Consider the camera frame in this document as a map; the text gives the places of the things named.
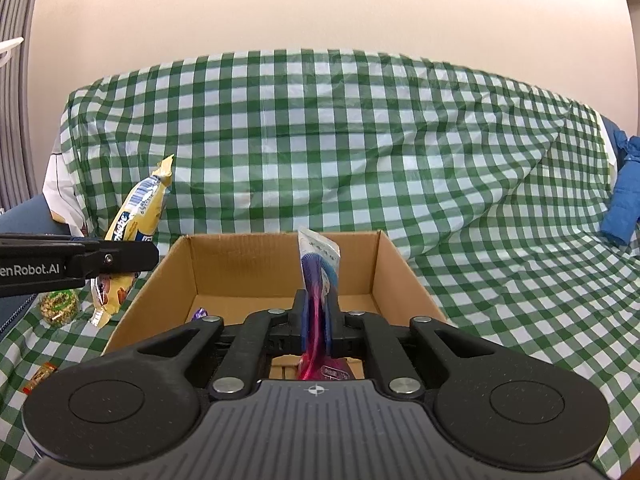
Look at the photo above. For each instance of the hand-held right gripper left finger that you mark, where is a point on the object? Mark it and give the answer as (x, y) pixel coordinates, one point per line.
(303, 322)

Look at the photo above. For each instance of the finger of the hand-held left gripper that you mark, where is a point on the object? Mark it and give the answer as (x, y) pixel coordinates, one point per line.
(120, 259)

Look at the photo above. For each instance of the yellow red candy bar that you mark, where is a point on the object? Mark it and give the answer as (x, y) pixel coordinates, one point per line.
(41, 376)

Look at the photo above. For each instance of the blue jacket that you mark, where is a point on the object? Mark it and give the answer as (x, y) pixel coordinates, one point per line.
(622, 200)

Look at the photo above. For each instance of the white clothes stand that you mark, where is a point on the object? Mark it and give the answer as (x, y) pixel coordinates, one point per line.
(10, 50)

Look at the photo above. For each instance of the cardboard box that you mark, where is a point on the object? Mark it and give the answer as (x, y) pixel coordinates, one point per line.
(240, 265)

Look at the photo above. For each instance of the pink blue snack packet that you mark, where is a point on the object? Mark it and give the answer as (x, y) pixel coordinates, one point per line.
(317, 270)

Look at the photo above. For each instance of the white cloth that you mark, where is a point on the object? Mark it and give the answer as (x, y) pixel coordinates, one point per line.
(62, 195)

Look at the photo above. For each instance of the green checkered cloth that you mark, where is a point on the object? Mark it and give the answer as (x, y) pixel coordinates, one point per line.
(350, 160)

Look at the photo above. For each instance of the small purple candy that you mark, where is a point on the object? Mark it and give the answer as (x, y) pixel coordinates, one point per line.
(200, 314)

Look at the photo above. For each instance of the grey curtain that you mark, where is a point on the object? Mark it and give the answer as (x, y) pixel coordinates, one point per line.
(17, 110)

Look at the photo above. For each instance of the round green-labelled snack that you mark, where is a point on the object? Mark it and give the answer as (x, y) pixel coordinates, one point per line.
(57, 306)

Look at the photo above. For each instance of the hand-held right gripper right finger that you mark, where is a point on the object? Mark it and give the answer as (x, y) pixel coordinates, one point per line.
(328, 327)

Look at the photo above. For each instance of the yellow snack packet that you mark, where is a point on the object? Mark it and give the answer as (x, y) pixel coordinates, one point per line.
(137, 210)

